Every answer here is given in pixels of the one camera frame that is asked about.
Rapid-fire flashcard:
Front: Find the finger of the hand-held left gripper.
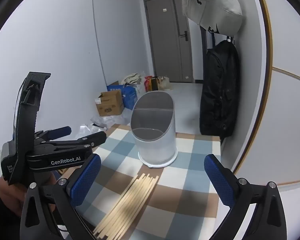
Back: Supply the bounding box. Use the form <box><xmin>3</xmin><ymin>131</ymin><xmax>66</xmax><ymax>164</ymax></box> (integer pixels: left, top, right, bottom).
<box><xmin>34</xmin><ymin>126</ymin><xmax>72</xmax><ymax>144</ymax></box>
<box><xmin>41</xmin><ymin>131</ymin><xmax>107</xmax><ymax>153</ymax></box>

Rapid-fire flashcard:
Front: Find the pile of wooden chopsticks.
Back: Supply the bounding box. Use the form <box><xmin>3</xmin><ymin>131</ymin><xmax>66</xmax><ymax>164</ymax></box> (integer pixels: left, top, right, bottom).
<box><xmin>93</xmin><ymin>173</ymin><xmax>160</xmax><ymax>240</ymax></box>

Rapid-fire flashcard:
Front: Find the crumpled clear plastic bag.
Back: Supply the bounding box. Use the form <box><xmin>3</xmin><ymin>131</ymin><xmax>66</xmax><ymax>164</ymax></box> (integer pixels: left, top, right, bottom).
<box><xmin>79</xmin><ymin>123</ymin><xmax>108</xmax><ymax>137</ymax></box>

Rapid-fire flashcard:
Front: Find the blue box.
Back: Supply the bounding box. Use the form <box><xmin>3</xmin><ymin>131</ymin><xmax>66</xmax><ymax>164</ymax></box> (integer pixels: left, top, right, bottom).
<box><xmin>107</xmin><ymin>81</ymin><xmax>138</xmax><ymax>110</ymax></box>

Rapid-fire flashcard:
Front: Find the red snack packet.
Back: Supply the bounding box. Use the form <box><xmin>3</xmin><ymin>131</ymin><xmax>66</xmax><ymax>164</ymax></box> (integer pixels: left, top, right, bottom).
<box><xmin>144</xmin><ymin>76</ymin><xmax>153</xmax><ymax>92</ymax></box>

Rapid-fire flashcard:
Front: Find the thin wall cable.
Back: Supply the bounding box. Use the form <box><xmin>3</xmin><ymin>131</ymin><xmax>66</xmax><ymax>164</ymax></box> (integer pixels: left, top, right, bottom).
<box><xmin>91</xmin><ymin>0</ymin><xmax>107</xmax><ymax>87</ymax></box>

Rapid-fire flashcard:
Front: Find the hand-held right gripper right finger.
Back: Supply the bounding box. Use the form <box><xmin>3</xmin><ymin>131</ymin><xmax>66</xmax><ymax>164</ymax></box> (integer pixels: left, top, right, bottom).
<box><xmin>204</xmin><ymin>154</ymin><xmax>288</xmax><ymax>240</ymax></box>

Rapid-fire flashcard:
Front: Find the plaid tablecloth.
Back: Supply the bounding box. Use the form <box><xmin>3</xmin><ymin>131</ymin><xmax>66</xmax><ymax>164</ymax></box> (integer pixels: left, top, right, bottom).
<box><xmin>57</xmin><ymin>124</ymin><xmax>222</xmax><ymax>240</ymax></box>

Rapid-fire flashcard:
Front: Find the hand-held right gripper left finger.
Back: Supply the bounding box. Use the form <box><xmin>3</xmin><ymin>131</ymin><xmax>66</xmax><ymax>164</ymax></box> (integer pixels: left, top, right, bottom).
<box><xmin>19</xmin><ymin>153</ymin><xmax>102</xmax><ymax>240</ymax></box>

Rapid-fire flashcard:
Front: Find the black backpack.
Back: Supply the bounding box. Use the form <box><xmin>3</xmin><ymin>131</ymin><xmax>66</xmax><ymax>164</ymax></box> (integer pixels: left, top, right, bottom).
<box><xmin>199</xmin><ymin>40</ymin><xmax>240</xmax><ymax>139</ymax></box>

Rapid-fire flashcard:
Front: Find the cream cloth bag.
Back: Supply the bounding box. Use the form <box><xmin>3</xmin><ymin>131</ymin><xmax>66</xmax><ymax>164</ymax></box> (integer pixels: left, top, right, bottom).
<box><xmin>122</xmin><ymin>73</ymin><xmax>143</xmax><ymax>85</ymax></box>

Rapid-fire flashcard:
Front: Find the white plastic bag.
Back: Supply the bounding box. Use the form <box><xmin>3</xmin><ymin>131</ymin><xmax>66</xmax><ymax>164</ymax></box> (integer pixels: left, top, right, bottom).
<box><xmin>90</xmin><ymin>110</ymin><xmax>131</xmax><ymax>132</ymax></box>

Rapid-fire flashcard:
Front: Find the light grey bag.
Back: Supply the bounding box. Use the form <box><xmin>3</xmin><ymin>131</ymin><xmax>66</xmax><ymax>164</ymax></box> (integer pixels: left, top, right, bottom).
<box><xmin>181</xmin><ymin>0</ymin><xmax>243</xmax><ymax>35</ymax></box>

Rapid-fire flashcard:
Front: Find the white grey utensil holder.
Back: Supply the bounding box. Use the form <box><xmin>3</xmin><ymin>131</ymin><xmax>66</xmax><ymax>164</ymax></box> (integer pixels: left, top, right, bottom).
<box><xmin>130</xmin><ymin>91</ymin><xmax>178</xmax><ymax>168</ymax></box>

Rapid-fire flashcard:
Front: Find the white panel with wood trim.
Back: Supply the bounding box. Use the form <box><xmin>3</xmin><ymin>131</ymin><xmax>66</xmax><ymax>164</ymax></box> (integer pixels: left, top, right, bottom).
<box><xmin>250</xmin><ymin>0</ymin><xmax>300</xmax><ymax>188</ymax></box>

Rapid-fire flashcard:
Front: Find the brown cardboard box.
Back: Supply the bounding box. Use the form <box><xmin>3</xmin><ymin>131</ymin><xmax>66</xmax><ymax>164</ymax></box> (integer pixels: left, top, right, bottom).
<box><xmin>95</xmin><ymin>90</ymin><xmax>125</xmax><ymax>117</ymax></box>

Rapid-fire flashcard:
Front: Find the grey door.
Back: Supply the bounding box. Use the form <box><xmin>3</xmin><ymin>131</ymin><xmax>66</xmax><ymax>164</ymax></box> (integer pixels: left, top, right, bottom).
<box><xmin>143</xmin><ymin>0</ymin><xmax>203</xmax><ymax>83</ymax></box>

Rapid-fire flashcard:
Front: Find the person's left hand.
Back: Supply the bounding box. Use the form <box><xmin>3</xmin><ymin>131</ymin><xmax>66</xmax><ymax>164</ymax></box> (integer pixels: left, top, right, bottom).
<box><xmin>0</xmin><ymin>177</ymin><xmax>28</xmax><ymax>217</ymax></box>

